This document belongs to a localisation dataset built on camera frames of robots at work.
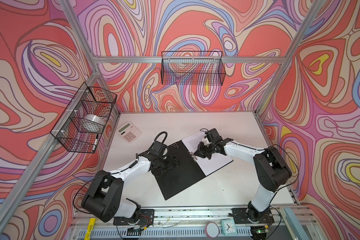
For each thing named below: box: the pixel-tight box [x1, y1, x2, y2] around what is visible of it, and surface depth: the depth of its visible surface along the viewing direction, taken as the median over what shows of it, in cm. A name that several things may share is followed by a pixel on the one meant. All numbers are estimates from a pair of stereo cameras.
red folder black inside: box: [155, 139, 206, 201], surface depth 89 cm
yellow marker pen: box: [84, 217, 96, 240], surface depth 70 cm
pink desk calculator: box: [116, 122, 142, 144], surface depth 107 cm
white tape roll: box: [82, 114, 105, 127], surface depth 73 cm
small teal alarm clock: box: [221, 219, 237, 236], surface depth 70 cm
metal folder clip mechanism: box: [187, 151, 198, 163], surface depth 95 cm
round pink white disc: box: [205, 222, 220, 239], surface depth 67 cm
